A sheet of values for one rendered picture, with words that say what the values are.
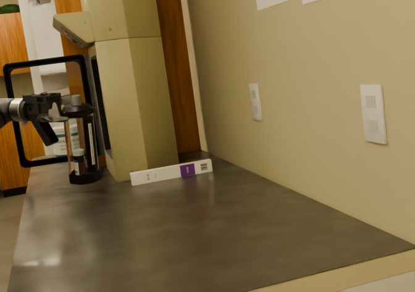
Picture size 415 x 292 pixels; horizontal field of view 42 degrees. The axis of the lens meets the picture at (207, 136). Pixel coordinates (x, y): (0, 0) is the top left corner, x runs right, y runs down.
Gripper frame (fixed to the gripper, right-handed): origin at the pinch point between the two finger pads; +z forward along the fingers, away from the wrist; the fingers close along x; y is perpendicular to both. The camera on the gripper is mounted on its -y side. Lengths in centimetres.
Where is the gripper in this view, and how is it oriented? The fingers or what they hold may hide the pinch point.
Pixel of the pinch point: (78, 117)
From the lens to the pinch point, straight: 172.7
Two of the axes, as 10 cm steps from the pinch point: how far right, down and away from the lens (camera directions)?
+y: -0.7, -9.8, -2.1
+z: 9.0, 0.3, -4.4
